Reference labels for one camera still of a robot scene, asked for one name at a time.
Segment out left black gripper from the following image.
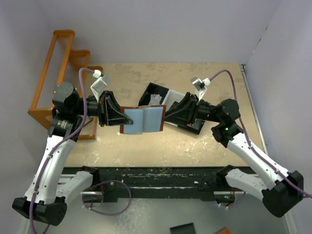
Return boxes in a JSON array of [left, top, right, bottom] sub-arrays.
[[72, 90, 133, 127]]

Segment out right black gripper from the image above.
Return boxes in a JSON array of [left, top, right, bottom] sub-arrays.
[[163, 92, 223, 127]]

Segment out brown leather card holder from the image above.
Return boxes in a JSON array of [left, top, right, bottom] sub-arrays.
[[119, 105, 166, 135]]

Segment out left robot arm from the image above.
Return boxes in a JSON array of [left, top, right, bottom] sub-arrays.
[[12, 82, 133, 226]]

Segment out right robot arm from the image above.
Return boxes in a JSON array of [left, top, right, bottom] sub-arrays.
[[165, 93, 304, 217]]

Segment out silver item in tray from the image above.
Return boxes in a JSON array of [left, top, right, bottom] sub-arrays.
[[148, 94, 162, 105]]

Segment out black and white organizer tray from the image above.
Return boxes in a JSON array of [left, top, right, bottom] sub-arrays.
[[138, 82, 204, 135]]

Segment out orange wooden tiered rack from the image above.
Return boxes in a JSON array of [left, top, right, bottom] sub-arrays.
[[27, 29, 103, 141]]

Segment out black box at bottom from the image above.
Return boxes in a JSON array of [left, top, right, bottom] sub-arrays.
[[170, 223, 196, 234]]

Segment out orange object at bottom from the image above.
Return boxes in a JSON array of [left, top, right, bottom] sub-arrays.
[[214, 228, 232, 234]]

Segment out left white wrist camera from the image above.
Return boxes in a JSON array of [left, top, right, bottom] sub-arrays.
[[90, 70, 110, 102]]

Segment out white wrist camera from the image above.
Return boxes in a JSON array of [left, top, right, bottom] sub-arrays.
[[90, 70, 110, 102], [191, 77, 211, 101]]

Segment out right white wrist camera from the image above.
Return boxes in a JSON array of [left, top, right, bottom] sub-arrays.
[[191, 77, 211, 101]]

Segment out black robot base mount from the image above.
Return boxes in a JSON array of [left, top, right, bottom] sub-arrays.
[[58, 167, 244, 203]]

